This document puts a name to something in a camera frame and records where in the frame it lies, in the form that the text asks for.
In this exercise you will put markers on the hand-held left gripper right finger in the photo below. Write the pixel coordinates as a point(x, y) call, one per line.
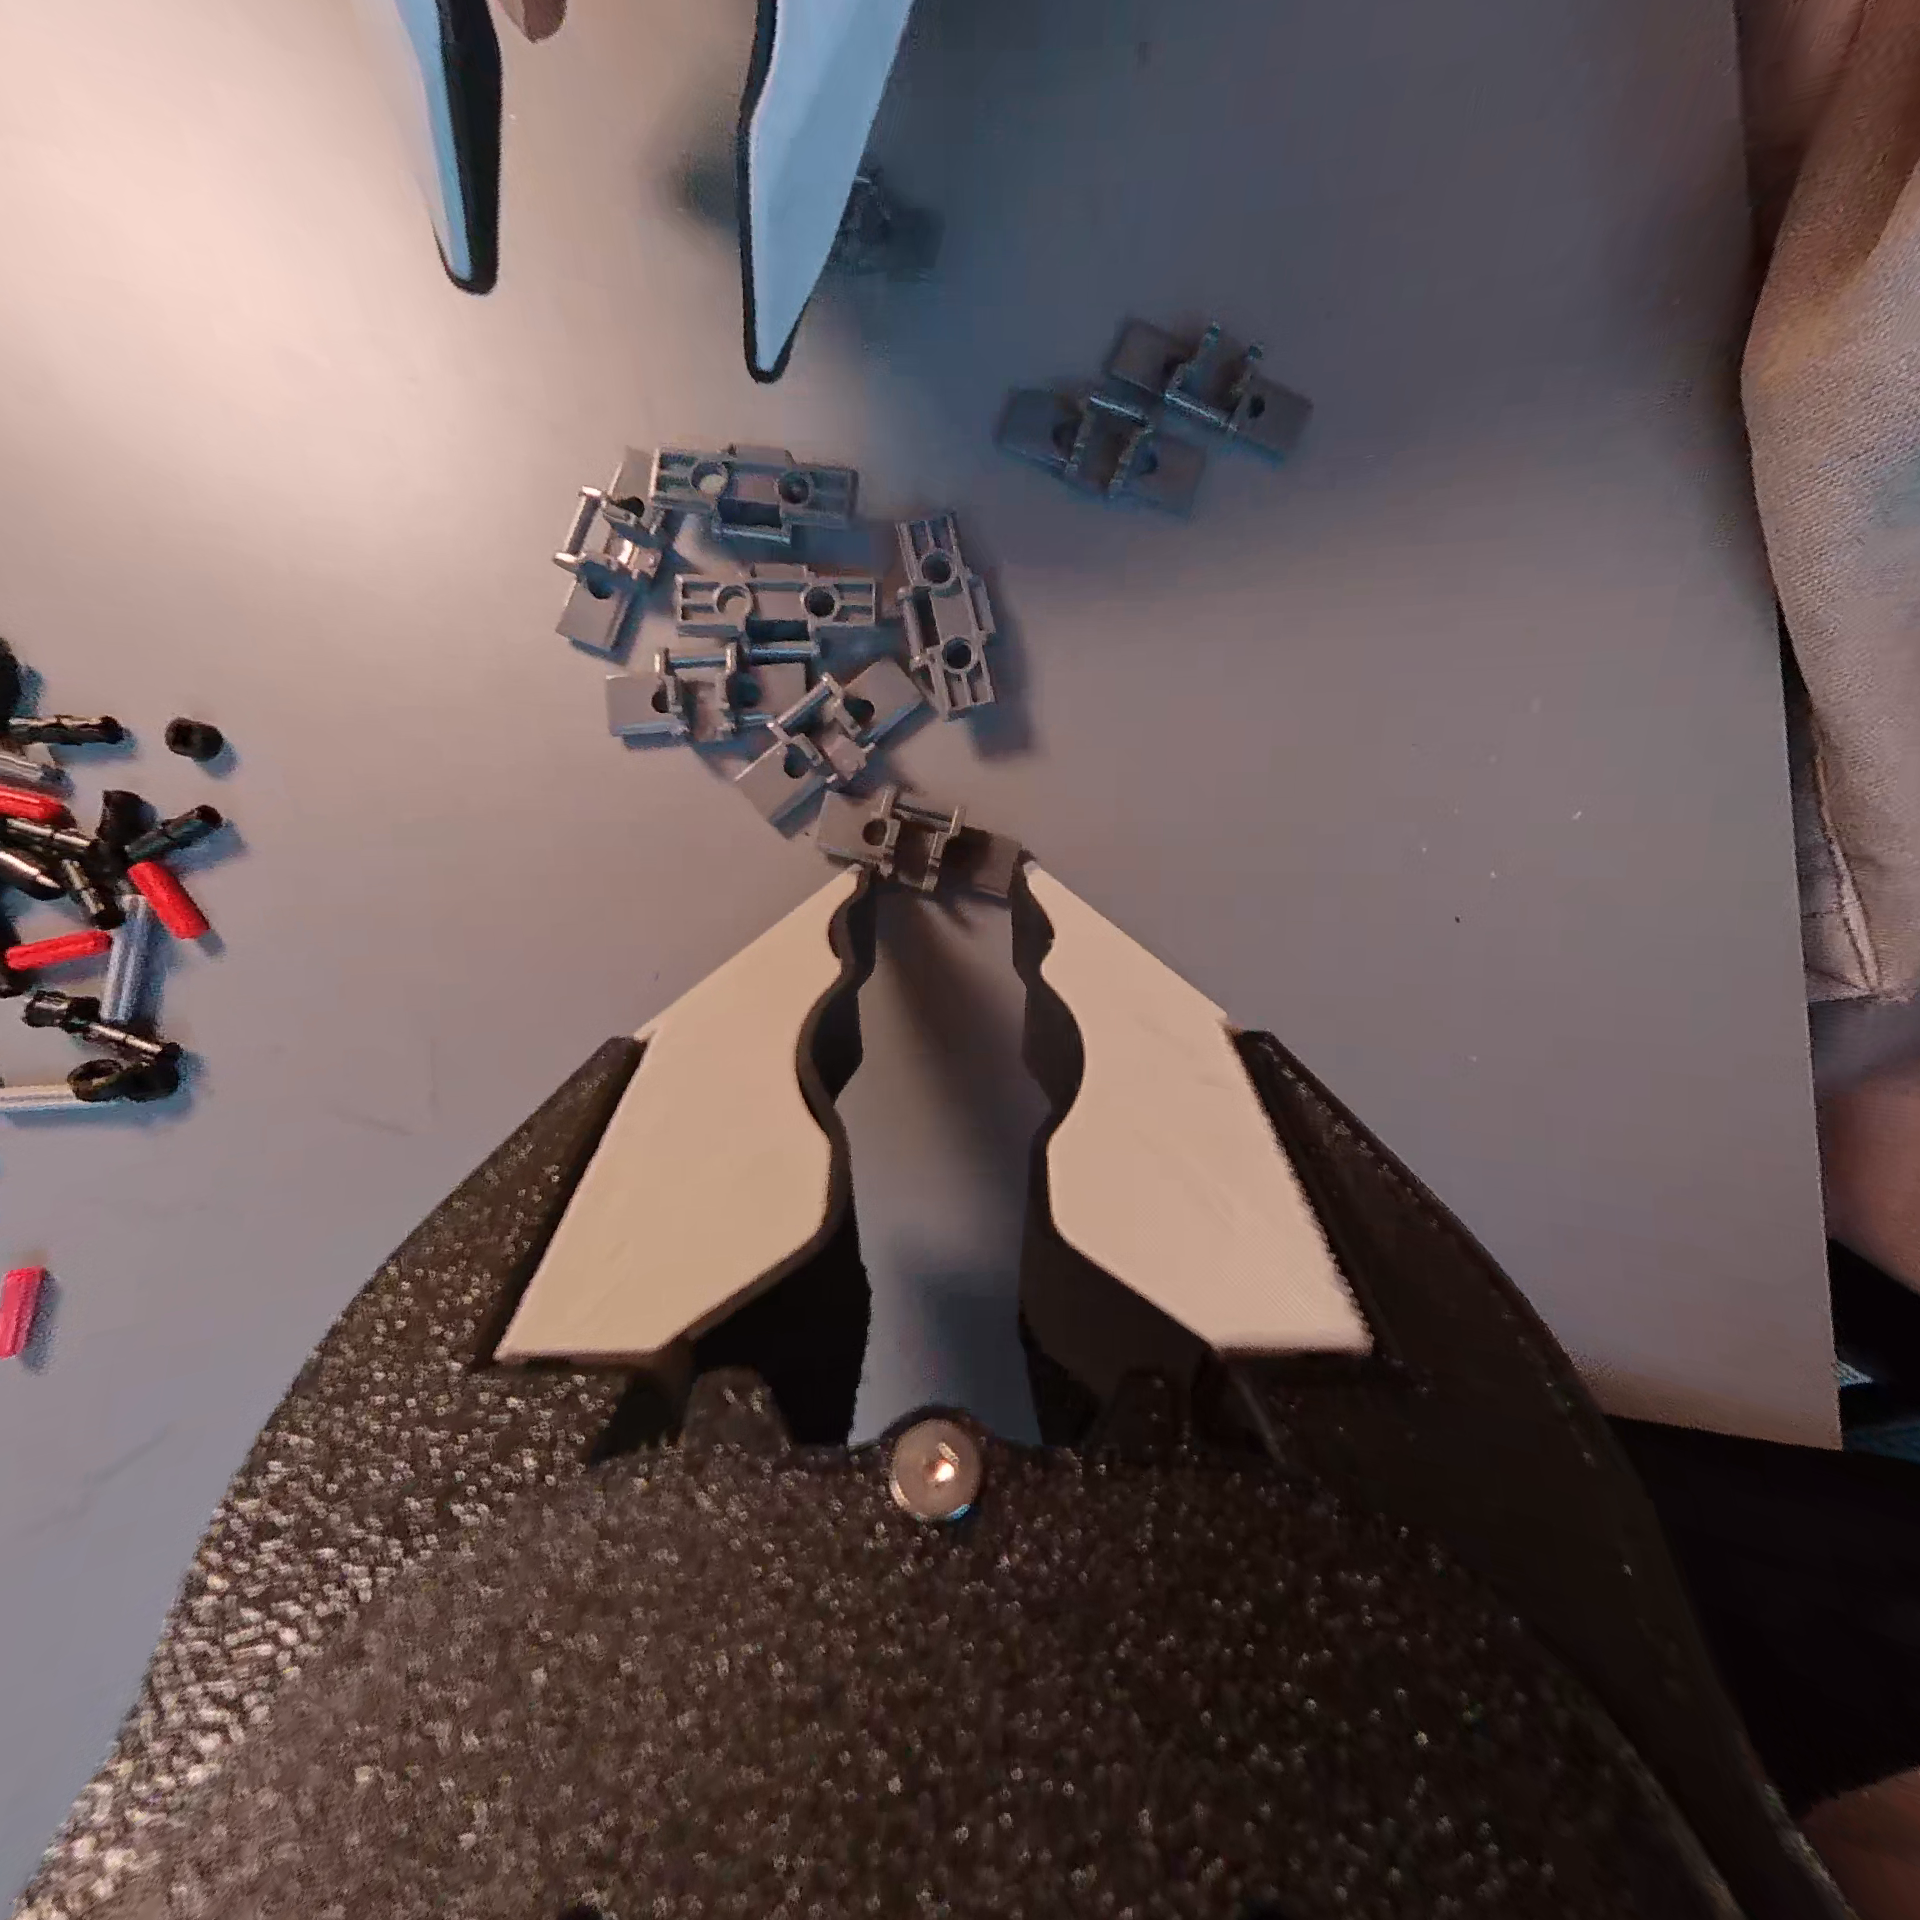
point(1185, 1172)

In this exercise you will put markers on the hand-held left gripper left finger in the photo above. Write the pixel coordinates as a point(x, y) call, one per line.
point(692, 1172)

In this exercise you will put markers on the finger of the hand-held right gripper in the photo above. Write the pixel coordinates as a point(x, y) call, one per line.
point(442, 119)
point(819, 149)

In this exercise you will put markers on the grey toy track link pair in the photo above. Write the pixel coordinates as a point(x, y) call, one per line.
point(1155, 429)

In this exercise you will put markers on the heap of track links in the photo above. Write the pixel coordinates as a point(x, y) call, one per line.
point(773, 600)

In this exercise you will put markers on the grey desk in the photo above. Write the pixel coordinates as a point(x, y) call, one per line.
point(1350, 825)

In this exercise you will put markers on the small black toy bushing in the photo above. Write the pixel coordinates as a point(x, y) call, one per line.
point(195, 740)

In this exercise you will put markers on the pile of small toy pins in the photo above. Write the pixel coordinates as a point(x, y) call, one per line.
point(90, 901)

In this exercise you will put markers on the beige printed hoodie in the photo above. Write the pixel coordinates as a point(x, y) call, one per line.
point(1845, 525)

